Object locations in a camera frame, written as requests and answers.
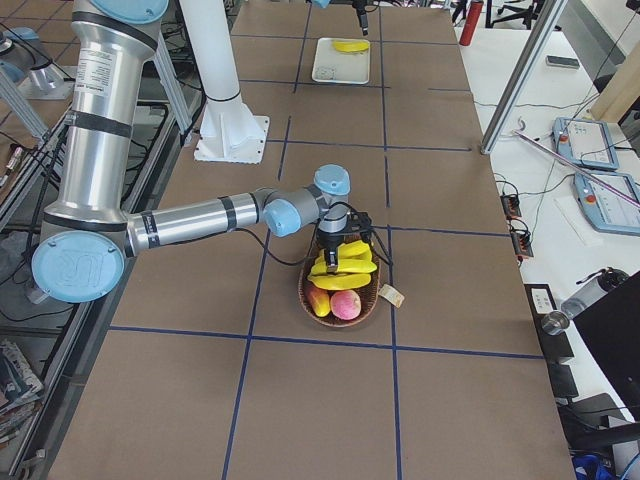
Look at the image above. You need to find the red peach apple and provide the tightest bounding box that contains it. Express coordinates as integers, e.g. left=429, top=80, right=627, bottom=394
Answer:
left=330, top=290, right=362, bottom=321

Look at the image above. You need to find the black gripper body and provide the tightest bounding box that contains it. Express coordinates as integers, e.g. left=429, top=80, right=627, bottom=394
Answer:
left=316, top=218, right=348, bottom=253
left=351, top=0, right=367, bottom=13

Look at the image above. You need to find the yellow banana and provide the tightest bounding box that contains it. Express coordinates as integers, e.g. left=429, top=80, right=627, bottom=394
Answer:
left=307, top=258, right=378, bottom=276
left=307, top=273, right=372, bottom=291
left=332, top=39, right=370, bottom=54
left=337, top=240, right=373, bottom=264

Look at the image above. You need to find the metal rod white stand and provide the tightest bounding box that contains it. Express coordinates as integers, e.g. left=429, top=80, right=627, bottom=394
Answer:
left=512, top=117, right=640, bottom=207

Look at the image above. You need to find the orange yellow mango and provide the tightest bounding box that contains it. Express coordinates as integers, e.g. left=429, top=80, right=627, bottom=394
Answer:
left=305, top=283, right=331, bottom=318

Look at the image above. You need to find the aluminium frame post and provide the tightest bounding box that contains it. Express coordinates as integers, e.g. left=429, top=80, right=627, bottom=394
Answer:
left=480, top=0, right=568, bottom=155

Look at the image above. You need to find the steel cup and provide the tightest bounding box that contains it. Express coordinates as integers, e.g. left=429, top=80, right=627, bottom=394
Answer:
left=540, top=310, right=571, bottom=336

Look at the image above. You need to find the far blue teach pendant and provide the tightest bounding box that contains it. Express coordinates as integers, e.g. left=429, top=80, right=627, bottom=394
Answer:
left=552, top=117, right=619, bottom=171

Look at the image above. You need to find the blue teach pendant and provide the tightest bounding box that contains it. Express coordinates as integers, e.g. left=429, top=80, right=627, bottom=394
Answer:
left=574, top=172, right=639, bottom=236
left=552, top=117, right=619, bottom=171

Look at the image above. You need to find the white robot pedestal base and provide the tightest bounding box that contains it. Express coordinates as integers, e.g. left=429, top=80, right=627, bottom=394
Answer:
left=182, top=1, right=270, bottom=164

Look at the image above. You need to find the red bottle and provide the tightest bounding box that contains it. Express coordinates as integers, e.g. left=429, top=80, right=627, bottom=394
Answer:
left=459, top=0, right=485, bottom=46

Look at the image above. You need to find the paper basket tag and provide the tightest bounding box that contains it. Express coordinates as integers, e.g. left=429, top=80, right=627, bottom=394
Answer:
left=378, top=284, right=405, bottom=308

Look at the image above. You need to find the stack of magazines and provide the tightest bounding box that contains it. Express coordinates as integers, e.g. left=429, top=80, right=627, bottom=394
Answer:
left=1, top=338, right=44, bottom=448

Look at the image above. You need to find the brown wicker basket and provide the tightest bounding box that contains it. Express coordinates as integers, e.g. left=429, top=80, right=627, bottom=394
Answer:
left=298, top=234, right=380, bottom=328

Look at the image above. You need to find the near blue teach pendant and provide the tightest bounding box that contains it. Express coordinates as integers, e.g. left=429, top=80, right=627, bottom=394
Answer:
left=574, top=172, right=639, bottom=236

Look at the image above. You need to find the cream bear tray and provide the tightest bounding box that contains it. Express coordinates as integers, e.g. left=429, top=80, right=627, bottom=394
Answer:
left=311, top=37, right=371, bottom=85

